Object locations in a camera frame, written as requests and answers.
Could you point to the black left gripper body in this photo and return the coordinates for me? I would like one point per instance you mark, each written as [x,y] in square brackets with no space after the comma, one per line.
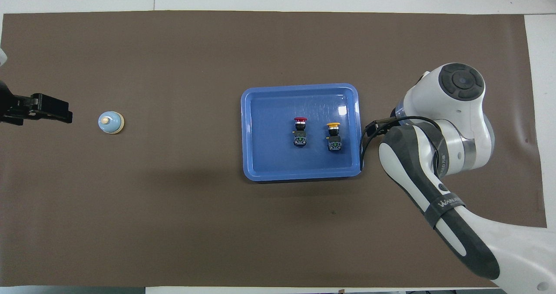
[6,103]

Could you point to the red push button switch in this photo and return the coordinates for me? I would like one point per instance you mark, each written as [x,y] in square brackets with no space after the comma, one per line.
[300,137]

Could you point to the yellow push button switch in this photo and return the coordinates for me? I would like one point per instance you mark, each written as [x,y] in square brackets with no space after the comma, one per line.
[334,142]

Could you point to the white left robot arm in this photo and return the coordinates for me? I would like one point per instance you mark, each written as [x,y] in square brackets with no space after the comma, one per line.
[2,57]

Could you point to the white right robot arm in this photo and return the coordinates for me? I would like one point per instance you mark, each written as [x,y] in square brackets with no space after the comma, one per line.
[456,111]

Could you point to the light blue desk bell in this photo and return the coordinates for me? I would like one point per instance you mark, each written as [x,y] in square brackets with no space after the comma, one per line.
[110,123]

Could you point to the blue plastic tray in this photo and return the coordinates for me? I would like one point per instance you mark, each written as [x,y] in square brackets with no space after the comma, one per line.
[269,155]

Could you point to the brown table mat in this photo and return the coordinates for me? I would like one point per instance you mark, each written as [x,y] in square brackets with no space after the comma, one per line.
[173,220]

